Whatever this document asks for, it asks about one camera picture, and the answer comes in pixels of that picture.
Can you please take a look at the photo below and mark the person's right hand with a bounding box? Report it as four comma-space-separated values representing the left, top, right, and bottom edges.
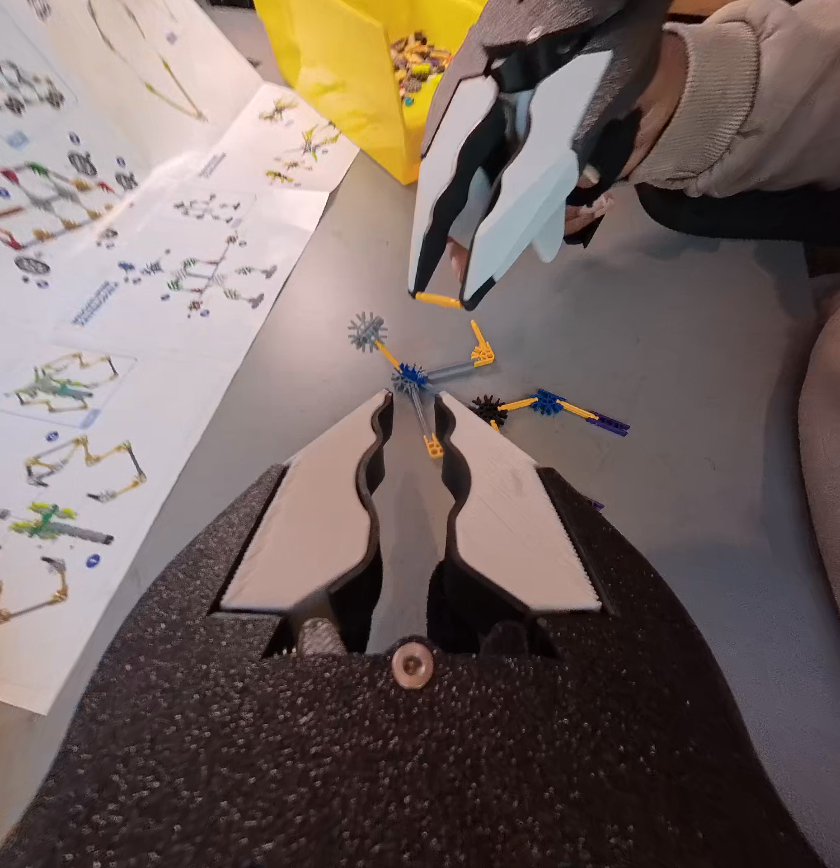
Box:
562, 30, 686, 238

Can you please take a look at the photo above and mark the multicolour rod and connector assembly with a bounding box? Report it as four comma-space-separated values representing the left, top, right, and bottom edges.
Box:
391, 341, 631, 511

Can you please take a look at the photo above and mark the grey connector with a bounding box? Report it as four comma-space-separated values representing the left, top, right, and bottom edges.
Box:
347, 312, 402, 370

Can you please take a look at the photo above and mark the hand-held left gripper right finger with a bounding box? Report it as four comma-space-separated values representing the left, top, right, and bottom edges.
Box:
433, 392, 604, 653

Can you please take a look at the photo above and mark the pile of toy pieces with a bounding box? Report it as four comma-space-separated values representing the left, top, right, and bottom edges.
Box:
389, 30, 455, 106

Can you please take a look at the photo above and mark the yellow plastic bin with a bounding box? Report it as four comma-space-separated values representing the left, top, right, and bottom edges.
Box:
253, 0, 488, 185

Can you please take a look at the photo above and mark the person's torso in beige sweater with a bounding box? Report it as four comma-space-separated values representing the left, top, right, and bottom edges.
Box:
798, 285, 840, 645

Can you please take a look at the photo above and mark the white toy instruction sheet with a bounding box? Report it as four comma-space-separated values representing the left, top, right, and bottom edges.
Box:
0, 0, 361, 716

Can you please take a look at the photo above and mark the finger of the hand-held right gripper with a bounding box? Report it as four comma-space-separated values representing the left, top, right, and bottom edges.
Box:
459, 49, 615, 313
406, 76, 512, 301

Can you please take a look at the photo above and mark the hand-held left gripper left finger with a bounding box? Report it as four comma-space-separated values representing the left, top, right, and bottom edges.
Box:
218, 388, 395, 653

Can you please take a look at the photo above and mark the person's right forearm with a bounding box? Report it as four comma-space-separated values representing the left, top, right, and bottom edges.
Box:
626, 0, 840, 201

